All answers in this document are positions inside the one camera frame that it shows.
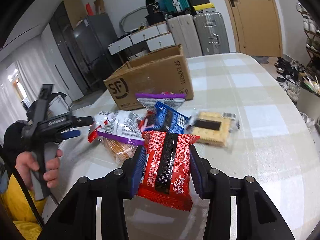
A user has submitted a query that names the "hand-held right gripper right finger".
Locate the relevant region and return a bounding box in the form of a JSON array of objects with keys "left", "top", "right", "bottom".
[{"left": 189, "top": 146, "right": 296, "bottom": 240}]

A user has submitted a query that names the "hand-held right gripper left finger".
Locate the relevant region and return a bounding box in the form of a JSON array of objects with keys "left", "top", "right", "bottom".
[{"left": 37, "top": 145, "right": 148, "bottom": 240}]

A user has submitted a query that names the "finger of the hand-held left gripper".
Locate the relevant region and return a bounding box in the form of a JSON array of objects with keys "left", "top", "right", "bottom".
[
  {"left": 58, "top": 129, "right": 81, "bottom": 141},
  {"left": 72, "top": 116, "right": 95, "bottom": 129}
]

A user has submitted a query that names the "clear packet with QR label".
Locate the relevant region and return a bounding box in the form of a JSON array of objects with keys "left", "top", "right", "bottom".
[{"left": 100, "top": 137, "right": 140, "bottom": 165}]

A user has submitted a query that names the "red candy packet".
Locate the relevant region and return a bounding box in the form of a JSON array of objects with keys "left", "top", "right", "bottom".
[{"left": 87, "top": 110, "right": 148, "bottom": 146}]

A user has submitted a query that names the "red snack packet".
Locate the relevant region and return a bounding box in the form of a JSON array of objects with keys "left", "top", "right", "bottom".
[{"left": 136, "top": 130, "right": 201, "bottom": 212}]

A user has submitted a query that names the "red cookie packet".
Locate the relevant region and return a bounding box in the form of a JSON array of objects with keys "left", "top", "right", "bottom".
[{"left": 137, "top": 110, "right": 160, "bottom": 133}]

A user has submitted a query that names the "clear cracker packet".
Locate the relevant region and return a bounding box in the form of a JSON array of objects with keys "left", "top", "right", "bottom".
[{"left": 186, "top": 111, "right": 240, "bottom": 148}]

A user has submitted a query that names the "blue snack packet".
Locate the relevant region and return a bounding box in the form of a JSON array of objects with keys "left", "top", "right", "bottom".
[{"left": 154, "top": 101, "right": 192, "bottom": 134}]

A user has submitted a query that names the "purple-edged snack packet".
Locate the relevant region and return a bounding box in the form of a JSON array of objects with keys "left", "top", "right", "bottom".
[{"left": 135, "top": 91, "right": 187, "bottom": 112}]

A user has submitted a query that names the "brown cardboard box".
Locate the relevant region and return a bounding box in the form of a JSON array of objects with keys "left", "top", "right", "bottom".
[{"left": 103, "top": 44, "right": 194, "bottom": 111}]

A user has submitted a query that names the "person's left hand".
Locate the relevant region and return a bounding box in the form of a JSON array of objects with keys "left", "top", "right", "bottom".
[{"left": 15, "top": 149, "right": 63, "bottom": 190}]

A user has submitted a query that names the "dark cloth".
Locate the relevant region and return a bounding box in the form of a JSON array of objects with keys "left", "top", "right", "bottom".
[{"left": 2, "top": 122, "right": 33, "bottom": 160}]

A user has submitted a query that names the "black refrigerator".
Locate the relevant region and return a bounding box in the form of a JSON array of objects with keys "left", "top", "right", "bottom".
[{"left": 72, "top": 14, "right": 120, "bottom": 93}]

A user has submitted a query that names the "black tall cabinet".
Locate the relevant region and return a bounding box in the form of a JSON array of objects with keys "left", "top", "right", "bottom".
[{"left": 49, "top": 4, "right": 85, "bottom": 97}]

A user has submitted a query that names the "yellow shirt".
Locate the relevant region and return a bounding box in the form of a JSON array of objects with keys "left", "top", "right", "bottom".
[{"left": 0, "top": 175, "right": 48, "bottom": 240}]

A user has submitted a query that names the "checked tablecloth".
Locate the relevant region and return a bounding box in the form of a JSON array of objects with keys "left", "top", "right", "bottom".
[{"left": 57, "top": 52, "right": 320, "bottom": 240}]

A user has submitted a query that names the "white drawer cabinet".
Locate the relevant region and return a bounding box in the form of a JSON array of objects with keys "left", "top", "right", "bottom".
[{"left": 108, "top": 22, "right": 175, "bottom": 55}]

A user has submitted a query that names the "large brown carton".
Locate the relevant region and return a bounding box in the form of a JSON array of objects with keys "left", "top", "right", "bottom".
[{"left": 62, "top": 0, "right": 87, "bottom": 28}]

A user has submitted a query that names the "small brown carton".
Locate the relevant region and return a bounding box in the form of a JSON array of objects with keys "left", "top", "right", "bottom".
[{"left": 94, "top": 0, "right": 105, "bottom": 14}]

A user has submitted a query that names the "black bag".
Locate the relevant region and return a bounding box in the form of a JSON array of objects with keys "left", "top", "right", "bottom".
[{"left": 145, "top": 0, "right": 165, "bottom": 25}]

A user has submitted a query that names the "beige suitcase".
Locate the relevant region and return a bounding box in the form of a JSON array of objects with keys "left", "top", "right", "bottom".
[{"left": 167, "top": 14, "right": 197, "bottom": 58}]

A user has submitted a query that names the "pile of shoes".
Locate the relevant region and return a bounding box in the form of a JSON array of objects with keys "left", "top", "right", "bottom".
[{"left": 274, "top": 57, "right": 304, "bottom": 103}]

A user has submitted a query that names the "silver suitcase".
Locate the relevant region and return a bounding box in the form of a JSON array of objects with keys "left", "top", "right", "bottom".
[{"left": 194, "top": 12, "right": 230, "bottom": 55}]

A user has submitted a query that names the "wooden door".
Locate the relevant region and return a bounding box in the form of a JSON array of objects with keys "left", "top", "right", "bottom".
[{"left": 217, "top": 0, "right": 283, "bottom": 58}]

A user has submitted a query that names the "wooden shoe rack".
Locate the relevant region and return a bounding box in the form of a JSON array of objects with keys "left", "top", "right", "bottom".
[{"left": 296, "top": 2, "right": 320, "bottom": 63}]

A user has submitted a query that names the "black cable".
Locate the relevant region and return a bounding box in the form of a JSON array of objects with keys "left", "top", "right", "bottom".
[{"left": 10, "top": 160, "right": 43, "bottom": 228}]

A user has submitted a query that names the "grey metal frame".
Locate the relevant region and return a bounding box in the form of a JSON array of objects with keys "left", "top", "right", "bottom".
[{"left": 119, "top": 6, "right": 150, "bottom": 34}]

